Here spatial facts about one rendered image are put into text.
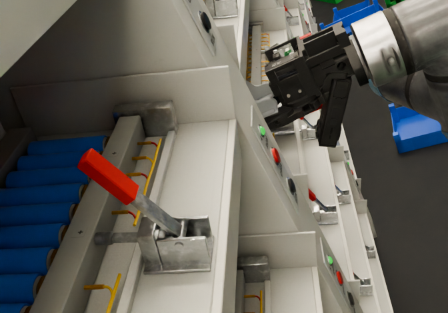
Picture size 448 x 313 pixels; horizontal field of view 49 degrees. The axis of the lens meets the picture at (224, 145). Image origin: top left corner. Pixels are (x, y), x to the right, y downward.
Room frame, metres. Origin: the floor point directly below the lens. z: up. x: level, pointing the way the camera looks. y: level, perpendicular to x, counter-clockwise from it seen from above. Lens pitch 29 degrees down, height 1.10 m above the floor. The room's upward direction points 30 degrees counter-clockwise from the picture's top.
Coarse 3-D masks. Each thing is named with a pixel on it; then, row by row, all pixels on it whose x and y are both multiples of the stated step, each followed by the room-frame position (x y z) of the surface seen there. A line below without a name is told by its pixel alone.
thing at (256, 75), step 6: (252, 30) 1.01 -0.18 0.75; (258, 30) 1.01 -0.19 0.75; (252, 36) 0.98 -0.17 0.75; (258, 36) 0.97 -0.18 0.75; (252, 42) 0.95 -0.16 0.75; (258, 42) 0.94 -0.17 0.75; (252, 48) 0.92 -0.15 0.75; (258, 48) 0.91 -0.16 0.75; (252, 54) 0.89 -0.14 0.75; (258, 54) 0.88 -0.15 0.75; (252, 60) 0.86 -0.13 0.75; (258, 60) 0.86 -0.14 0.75; (252, 66) 0.84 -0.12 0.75; (258, 66) 0.83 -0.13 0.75; (264, 66) 0.85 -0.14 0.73; (252, 72) 0.81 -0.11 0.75; (258, 72) 0.81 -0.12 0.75; (252, 78) 0.79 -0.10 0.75; (258, 78) 0.79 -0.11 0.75; (258, 84) 0.76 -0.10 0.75
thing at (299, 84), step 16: (320, 32) 0.59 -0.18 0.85; (336, 32) 0.56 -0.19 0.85; (272, 48) 0.63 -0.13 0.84; (304, 48) 0.58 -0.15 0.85; (320, 48) 0.58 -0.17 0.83; (336, 48) 0.56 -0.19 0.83; (352, 48) 0.55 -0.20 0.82; (272, 64) 0.59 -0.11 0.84; (288, 64) 0.56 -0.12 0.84; (304, 64) 0.56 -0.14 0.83; (320, 64) 0.57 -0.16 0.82; (336, 64) 0.56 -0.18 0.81; (352, 64) 0.54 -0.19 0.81; (272, 80) 0.57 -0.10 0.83; (288, 80) 0.57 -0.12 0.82; (304, 80) 0.56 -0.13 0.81; (320, 80) 0.57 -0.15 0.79; (288, 96) 0.57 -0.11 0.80; (304, 96) 0.57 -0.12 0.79; (320, 96) 0.56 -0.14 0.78; (304, 112) 0.57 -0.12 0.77
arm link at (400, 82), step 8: (368, 80) 0.70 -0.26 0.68; (400, 80) 0.62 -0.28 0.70; (408, 80) 0.60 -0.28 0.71; (376, 88) 0.67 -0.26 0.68; (384, 88) 0.65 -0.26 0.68; (392, 88) 0.63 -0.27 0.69; (400, 88) 0.61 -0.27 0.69; (408, 88) 0.59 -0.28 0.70; (384, 96) 0.66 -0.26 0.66; (392, 96) 0.64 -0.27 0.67; (400, 96) 0.61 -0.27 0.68; (408, 96) 0.59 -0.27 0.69; (400, 104) 0.63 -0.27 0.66; (408, 104) 0.60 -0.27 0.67
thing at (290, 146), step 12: (252, 12) 1.05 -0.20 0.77; (264, 12) 1.05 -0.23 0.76; (276, 12) 1.04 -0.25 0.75; (252, 24) 1.04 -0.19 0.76; (264, 24) 1.05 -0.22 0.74; (276, 24) 1.04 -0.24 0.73; (264, 36) 1.03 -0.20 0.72; (276, 36) 1.01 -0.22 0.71; (288, 48) 0.93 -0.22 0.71; (288, 144) 0.61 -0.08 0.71; (300, 144) 0.60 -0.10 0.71; (288, 156) 0.58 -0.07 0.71; (300, 156) 0.57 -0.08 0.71; (300, 168) 0.54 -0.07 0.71; (300, 180) 0.47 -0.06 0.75
